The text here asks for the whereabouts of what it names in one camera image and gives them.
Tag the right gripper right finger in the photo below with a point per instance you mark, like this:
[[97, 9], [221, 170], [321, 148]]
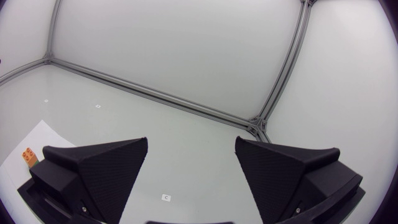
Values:
[[280, 180]]

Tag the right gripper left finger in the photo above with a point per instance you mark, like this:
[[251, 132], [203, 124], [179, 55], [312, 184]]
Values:
[[102, 177]]

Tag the orange toy brick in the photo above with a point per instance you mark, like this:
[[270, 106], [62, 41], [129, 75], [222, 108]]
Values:
[[29, 156]]

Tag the white paper sheet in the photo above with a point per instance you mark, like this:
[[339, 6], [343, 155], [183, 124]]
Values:
[[34, 141]]

